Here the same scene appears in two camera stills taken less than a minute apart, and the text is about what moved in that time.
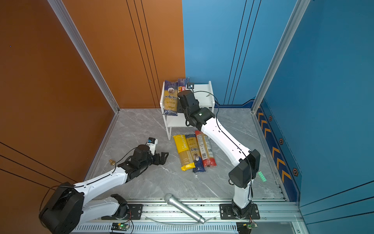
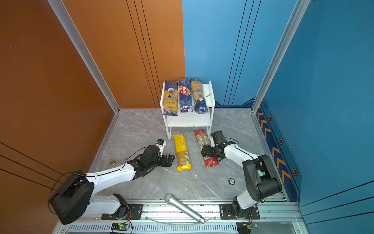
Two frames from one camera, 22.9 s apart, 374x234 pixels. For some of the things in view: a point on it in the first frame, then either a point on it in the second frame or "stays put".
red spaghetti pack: (205, 148) stays put
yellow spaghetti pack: (186, 162) stays put
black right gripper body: (181, 109) -> (211, 151)
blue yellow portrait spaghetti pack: (193, 146) -> (200, 106)
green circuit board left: (120, 226) stays put
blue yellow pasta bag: (171, 93) stays put
